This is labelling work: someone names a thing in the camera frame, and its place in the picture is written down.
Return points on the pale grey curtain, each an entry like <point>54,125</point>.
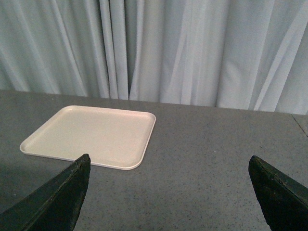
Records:
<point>243,54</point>

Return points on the cream rectangular tray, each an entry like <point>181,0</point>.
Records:
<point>113,138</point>

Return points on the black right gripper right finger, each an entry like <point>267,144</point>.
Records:
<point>283,201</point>

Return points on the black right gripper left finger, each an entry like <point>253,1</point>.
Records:
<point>55,206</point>

